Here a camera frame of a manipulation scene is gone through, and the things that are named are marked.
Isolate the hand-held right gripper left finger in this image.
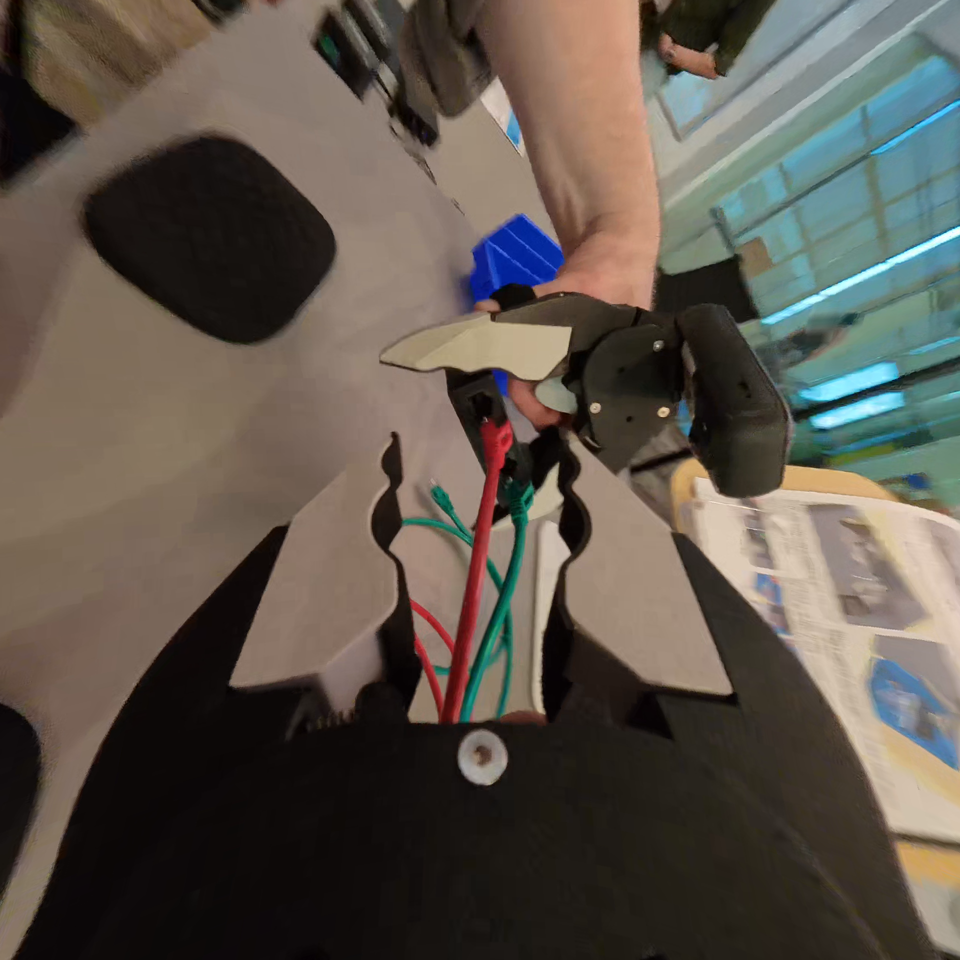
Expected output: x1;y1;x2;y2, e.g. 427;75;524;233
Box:
227;431;419;723

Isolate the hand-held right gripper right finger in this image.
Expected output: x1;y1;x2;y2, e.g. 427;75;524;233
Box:
540;442;736;723

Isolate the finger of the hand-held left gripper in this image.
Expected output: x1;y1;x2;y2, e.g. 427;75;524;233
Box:
378;311;576;381

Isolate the black ethernet port block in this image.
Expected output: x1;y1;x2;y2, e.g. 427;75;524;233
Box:
446;366;526;485

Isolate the green ethernet cable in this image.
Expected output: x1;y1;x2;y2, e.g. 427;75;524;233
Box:
401;480;537;721

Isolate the red ethernet cable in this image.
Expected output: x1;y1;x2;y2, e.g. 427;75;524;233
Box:
408;418;515;725

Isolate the person's left forearm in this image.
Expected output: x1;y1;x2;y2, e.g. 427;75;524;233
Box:
476;0;663;226

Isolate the person's left hand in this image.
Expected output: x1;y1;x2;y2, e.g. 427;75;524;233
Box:
472;213;663;432

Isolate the blue plastic bin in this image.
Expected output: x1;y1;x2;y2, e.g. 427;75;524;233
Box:
468;213;565;399

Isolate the white base clear stand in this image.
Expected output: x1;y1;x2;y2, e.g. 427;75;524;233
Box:
517;480;575;714

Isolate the printed instruction sheet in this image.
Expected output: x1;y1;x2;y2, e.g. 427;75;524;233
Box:
678;476;960;841

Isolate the black mesh pad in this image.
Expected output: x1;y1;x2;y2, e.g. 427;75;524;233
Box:
0;701;42;894
84;135;337;345

